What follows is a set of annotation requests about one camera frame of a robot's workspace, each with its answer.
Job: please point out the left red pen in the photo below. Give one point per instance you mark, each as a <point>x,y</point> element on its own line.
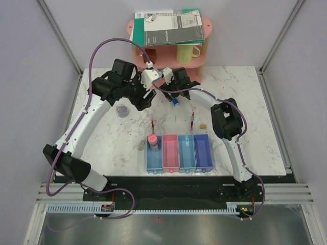
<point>152,126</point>

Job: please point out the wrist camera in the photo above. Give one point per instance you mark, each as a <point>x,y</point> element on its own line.
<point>149,76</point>
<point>167,74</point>

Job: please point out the light blue bin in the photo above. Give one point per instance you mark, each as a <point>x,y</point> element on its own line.
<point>187,156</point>
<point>154,159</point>

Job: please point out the purple blue bin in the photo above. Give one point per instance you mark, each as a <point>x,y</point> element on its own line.
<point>204,162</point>

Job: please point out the blue glue stick grey cap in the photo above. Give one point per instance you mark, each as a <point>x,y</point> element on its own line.
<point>175,101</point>

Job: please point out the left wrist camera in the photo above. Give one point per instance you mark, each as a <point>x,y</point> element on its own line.
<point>149,76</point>

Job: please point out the light blue cable duct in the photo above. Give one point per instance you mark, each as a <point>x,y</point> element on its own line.
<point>98,208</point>

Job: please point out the light blue bin left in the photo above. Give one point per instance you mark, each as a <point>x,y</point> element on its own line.
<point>154,159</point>

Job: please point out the stack of manuals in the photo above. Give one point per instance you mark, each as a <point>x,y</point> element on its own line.
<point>167,27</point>

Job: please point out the light blue bin middle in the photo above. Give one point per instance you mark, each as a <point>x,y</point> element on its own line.
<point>187,156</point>

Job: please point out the right red pen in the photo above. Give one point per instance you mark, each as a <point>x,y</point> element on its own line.
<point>192,122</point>

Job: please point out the yellow mug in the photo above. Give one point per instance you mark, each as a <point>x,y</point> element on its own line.
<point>185,53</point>

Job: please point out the pink cap glue stick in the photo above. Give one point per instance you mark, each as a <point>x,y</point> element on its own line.
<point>153,142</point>

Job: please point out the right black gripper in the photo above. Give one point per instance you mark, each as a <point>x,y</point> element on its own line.
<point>165,86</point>

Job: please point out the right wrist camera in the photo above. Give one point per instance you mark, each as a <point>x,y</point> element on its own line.
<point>167,74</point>

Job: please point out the clear purple round container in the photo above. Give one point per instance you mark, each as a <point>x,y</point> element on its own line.
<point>122,111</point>

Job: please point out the pink bin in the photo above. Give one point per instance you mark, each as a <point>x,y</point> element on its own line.
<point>170,154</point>

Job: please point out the red pen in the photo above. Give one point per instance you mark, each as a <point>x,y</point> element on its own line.
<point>192,122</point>
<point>152,126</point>

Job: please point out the beige eraser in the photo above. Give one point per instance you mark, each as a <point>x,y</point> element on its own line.
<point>141,145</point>

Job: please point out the brown cube box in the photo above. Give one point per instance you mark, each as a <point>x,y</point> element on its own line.
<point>152,54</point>

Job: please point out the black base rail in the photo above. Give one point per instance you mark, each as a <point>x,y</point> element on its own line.
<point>168,192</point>

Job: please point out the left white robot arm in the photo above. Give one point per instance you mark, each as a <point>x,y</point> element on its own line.
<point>123,81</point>

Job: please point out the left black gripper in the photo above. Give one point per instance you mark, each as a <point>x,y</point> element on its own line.
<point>140,103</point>

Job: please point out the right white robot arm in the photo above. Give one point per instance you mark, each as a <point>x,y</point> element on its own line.
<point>228,123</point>

